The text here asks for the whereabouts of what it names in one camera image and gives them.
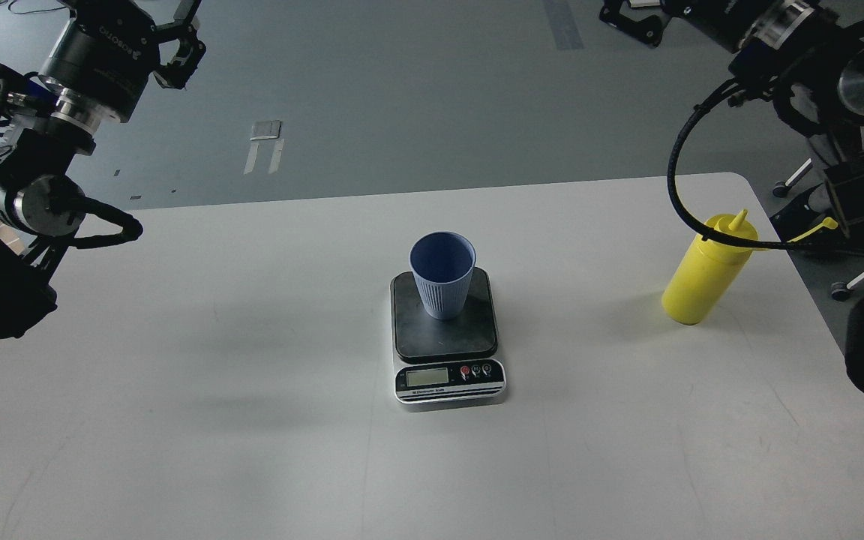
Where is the black digital kitchen scale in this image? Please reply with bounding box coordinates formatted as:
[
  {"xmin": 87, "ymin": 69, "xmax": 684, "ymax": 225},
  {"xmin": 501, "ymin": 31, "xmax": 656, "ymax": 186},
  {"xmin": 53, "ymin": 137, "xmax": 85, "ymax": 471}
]
[{"xmin": 390, "ymin": 268, "xmax": 509, "ymax": 411}]

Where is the yellow squeeze bottle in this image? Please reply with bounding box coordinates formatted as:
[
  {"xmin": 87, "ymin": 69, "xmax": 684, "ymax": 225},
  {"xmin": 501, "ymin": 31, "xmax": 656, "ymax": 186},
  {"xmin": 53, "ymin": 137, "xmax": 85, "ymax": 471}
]
[{"xmin": 661, "ymin": 209, "xmax": 838, "ymax": 326}]

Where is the grey floor plate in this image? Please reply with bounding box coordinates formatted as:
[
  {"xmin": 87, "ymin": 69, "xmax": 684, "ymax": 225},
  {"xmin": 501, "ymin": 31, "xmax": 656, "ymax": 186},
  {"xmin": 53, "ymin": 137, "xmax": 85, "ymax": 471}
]
[{"xmin": 249, "ymin": 120, "xmax": 282, "ymax": 143}]

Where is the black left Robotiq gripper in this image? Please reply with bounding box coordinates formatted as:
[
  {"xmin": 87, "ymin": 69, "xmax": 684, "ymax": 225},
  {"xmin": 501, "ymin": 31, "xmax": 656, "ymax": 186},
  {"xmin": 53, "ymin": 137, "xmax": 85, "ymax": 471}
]
[{"xmin": 38, "ymin": 1, "xmax": 206, "ymax": 123}]

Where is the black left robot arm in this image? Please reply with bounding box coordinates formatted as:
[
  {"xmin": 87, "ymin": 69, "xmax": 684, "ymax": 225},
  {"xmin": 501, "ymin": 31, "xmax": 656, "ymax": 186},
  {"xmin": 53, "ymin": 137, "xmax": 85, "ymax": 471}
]
[{"xmin": 0, "ymin": 1, "xmax": 206, "ymax": 341}]

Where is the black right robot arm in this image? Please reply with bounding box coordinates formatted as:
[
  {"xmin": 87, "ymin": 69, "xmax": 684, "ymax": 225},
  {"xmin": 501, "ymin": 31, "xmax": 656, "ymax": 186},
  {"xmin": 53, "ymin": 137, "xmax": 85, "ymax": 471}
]
[{"xmin": 599, "ymin": 1, "xmax": 864, "ymax": 259}]

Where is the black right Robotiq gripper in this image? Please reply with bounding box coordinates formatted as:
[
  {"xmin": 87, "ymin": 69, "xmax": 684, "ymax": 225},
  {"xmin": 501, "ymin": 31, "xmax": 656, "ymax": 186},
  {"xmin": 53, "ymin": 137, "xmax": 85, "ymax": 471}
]
[{"xmin": 599, "ymin": 1, "xmax": 821, "ymax": 53}]

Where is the blue ribbed plastic cup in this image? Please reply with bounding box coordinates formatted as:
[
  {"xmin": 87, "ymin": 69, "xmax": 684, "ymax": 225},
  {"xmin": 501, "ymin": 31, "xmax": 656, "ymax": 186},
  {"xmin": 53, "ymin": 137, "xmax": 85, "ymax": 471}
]
[{"xmin": 409, "ymin": 230, "xmax": 477, "ymax": 320}]

